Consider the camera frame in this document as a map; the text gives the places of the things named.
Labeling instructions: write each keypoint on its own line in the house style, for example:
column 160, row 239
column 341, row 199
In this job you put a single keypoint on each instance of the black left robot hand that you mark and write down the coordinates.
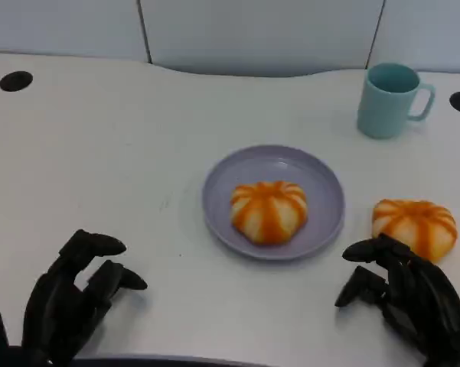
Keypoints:
column 57, row 306

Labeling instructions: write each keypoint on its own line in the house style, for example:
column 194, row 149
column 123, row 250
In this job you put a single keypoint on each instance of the pale green mug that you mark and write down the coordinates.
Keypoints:
column 382, row 111

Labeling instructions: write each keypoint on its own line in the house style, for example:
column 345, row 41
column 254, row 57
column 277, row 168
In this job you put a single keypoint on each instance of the orange and white bread roll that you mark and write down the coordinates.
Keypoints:
column 269, row 212
column 417, row 223

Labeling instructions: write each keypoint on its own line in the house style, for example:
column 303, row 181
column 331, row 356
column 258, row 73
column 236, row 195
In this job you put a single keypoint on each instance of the dark robot torso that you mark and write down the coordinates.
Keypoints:
column 168, row 362

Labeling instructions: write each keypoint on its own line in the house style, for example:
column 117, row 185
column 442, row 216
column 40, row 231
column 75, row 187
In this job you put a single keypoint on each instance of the lilac plate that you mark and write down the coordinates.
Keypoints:
column 218, row 202

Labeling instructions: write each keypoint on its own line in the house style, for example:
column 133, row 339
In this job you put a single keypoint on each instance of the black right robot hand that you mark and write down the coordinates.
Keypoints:
column 425, row 302

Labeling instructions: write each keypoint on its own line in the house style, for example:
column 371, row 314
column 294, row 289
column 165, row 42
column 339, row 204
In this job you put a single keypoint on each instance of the grey partition panel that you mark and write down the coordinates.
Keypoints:
column 61, row 25
column 432, row 30
column 260, row 34

